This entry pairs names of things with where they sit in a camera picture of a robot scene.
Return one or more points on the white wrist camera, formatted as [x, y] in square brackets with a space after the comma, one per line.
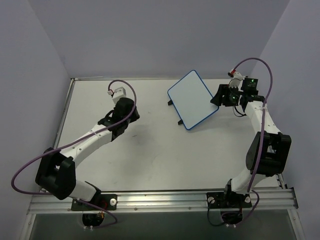
[117, 94]
[236, 76]

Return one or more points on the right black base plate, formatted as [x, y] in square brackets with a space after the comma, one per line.
[221, 200]

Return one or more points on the aluminium table edge frame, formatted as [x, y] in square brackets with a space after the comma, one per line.
[64, 113]

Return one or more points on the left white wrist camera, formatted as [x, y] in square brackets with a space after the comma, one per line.
[117, 94]

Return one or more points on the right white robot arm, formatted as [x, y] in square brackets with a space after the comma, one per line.
[269, 150]

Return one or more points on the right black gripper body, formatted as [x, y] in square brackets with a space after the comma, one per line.
[223, 95]

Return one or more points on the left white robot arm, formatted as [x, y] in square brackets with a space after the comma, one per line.
[57, 169]

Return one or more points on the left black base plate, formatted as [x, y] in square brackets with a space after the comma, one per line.
[108, 201]

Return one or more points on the aluminium front rail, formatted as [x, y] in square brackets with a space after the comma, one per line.
[264, 198]

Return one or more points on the blue framed whiteboard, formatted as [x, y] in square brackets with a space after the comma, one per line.
[191, 100]

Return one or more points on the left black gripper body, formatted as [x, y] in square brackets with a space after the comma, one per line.
[131, 116]

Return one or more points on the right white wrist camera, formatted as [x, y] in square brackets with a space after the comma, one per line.
[236, 76]

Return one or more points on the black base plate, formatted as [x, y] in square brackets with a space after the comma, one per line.
[221, 200]
[108, 201]

